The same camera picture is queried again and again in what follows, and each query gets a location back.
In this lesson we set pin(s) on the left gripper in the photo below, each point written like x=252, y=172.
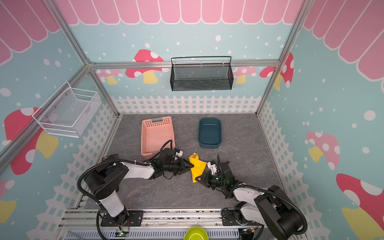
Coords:
x=182, y=166

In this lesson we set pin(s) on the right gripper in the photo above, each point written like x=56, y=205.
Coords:
x=210, y=177

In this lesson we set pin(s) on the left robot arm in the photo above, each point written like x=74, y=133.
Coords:
x=101, y=182

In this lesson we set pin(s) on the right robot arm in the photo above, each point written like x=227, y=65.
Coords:
x=269, y=207

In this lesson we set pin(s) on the teal plastic tub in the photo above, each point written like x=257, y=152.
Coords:
x=210, y=133

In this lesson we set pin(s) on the pink plastic basket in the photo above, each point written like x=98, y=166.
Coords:
x=156, y=132

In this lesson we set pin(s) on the green bowl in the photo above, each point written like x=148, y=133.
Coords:
x=196, y=233

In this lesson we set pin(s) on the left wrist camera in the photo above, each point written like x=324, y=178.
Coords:
x=178, y=153

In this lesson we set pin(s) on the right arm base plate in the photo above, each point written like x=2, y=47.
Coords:
x=232, y=217

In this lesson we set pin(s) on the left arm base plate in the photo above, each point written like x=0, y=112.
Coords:
x=132, y=218

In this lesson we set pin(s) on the black mesh wall basket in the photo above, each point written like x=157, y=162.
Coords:
x=210, y=73

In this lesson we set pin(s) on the aluminium front rail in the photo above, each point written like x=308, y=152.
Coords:
x=206, y=218

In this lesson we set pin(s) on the white wire wall basket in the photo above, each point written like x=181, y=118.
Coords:
x=68, y=113

